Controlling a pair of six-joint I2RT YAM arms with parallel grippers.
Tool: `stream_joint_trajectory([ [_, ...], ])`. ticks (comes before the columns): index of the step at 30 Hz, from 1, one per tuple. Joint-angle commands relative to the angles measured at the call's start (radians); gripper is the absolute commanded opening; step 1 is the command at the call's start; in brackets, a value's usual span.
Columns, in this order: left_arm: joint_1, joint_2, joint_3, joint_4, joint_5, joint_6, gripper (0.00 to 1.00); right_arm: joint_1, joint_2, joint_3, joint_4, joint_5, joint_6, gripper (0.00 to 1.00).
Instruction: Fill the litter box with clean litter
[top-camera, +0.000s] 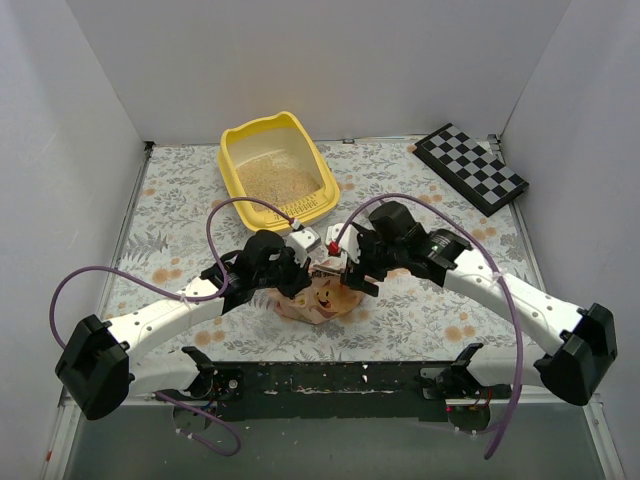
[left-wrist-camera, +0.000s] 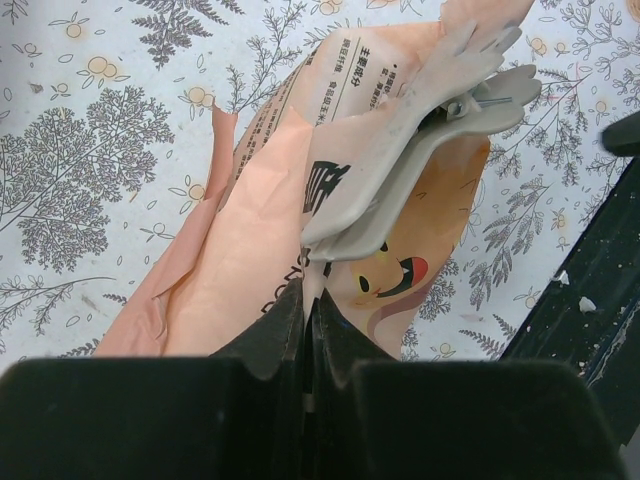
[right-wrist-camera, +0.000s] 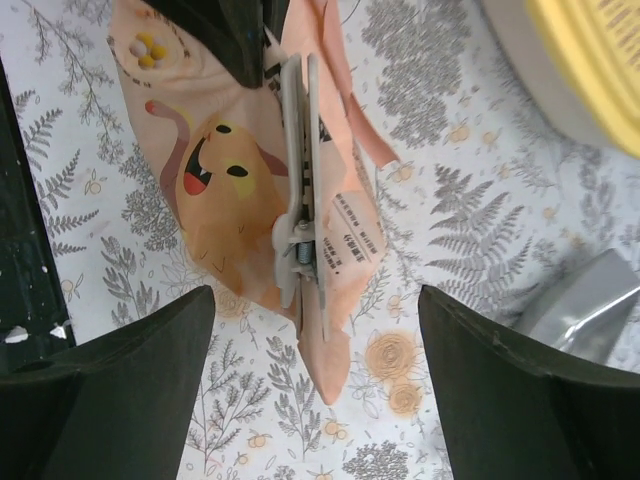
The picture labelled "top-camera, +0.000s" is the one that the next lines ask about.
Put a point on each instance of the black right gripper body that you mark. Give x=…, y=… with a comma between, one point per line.
x=361, y=273

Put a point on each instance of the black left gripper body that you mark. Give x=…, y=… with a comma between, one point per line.
x=292, y=275

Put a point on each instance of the pink cat litter bag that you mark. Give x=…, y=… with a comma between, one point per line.
x=326, y=299

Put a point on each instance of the white bag sealing clip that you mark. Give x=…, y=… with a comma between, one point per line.
x=322, y=271

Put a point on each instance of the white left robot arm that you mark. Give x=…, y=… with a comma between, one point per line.
x=105, y=362

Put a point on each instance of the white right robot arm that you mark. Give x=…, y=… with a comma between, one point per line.
x=560, y=346

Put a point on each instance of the beige litter in box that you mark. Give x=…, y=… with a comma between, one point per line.
x=276, y=183

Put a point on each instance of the yellow cat litter box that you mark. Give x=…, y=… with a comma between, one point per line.
x=282, y=139

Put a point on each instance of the black folding chessboard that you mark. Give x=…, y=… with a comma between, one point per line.
x=470, y=169

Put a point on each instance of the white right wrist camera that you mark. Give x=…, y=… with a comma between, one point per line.
x=343, y=248

